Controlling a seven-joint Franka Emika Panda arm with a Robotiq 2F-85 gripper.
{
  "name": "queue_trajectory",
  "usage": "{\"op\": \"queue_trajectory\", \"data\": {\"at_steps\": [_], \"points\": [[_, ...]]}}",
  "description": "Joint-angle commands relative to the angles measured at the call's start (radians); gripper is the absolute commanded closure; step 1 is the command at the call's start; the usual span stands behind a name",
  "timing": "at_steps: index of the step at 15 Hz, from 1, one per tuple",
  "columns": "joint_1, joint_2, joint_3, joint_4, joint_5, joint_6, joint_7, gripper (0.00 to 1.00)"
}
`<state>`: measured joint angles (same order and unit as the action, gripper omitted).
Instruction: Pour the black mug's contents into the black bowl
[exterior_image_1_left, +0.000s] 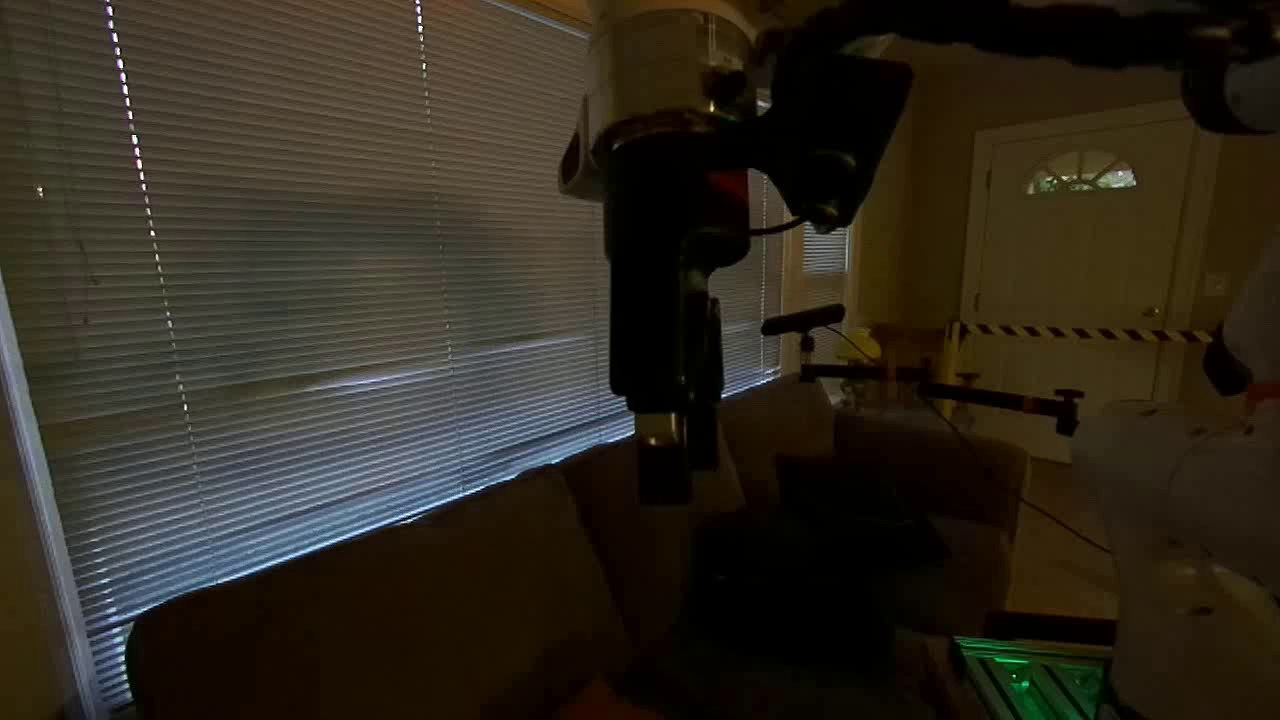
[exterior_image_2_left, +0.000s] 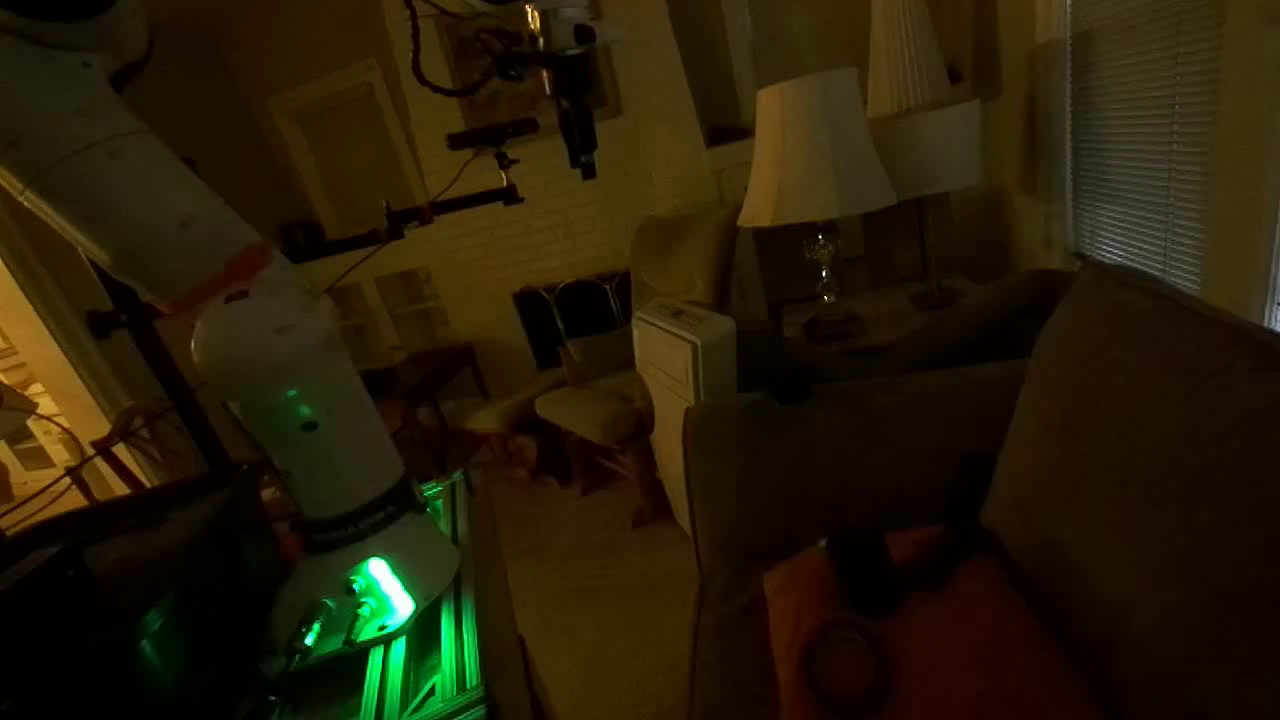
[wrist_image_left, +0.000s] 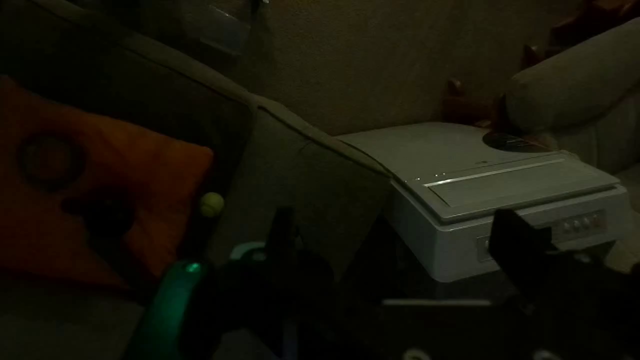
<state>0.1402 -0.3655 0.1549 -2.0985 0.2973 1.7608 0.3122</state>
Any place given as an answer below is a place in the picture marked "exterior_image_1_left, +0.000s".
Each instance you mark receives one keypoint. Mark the dark sofa cushion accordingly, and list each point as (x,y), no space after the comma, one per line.
(840,546)

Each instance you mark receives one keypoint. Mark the black yellow caution tape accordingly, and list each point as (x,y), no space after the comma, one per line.
(1067,332)

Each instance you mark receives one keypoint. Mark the wide white window blinds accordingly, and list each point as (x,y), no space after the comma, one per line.
(332,266)

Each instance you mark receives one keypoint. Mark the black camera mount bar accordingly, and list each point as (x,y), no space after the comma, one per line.
(984,393)

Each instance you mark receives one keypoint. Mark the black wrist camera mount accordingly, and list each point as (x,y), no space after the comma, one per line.
(833,120)

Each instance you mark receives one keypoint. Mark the green lit robot mounting table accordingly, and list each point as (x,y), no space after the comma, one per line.
(1034,681)

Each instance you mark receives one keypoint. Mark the narrow window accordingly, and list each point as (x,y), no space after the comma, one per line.
(827,253)

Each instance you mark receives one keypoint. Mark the white front door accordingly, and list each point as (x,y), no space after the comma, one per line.
(1067,266)

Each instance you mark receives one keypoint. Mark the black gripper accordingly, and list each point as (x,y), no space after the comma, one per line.
(665,266)

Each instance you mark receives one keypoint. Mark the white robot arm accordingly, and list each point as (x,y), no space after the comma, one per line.
(1184,562)

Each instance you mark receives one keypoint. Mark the black stereo camera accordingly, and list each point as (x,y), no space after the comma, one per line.
(806,320)

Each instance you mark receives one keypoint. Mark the brown fabric sofa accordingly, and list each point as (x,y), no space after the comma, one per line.
(402,614)

